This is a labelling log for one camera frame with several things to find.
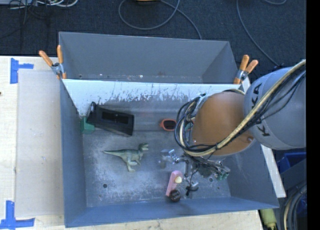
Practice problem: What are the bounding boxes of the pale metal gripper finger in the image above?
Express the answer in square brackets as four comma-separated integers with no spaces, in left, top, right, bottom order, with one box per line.
[158,156,181,170]
[160,148,177,158]

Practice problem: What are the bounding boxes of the pink toy with yellow knob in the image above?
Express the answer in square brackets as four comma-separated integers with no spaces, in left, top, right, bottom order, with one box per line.
[165,170,184,198]

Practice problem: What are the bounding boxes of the orange sunglasses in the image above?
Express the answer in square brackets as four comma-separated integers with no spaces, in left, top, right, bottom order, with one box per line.
[159,118,178,132]

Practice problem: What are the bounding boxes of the dark brown round ball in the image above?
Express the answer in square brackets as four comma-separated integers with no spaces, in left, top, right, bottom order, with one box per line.
[169,189,182,203]

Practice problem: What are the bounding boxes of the green toy dinosaur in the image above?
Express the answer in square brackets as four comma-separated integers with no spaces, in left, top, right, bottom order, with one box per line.
[103,142,150,173]

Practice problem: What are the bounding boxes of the grey metal bin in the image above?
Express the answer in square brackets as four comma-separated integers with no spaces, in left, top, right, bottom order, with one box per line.
[57,31,280,229]

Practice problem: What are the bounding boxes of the black box with slot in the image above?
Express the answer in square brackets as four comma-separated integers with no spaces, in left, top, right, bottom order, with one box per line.
[86,101,135,137]

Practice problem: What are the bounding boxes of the green block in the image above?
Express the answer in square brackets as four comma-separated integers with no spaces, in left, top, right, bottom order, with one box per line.
[80,116,96,135]

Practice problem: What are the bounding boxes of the pale wood flat board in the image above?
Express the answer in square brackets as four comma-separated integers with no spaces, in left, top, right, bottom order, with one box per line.
[14,68,66,219]

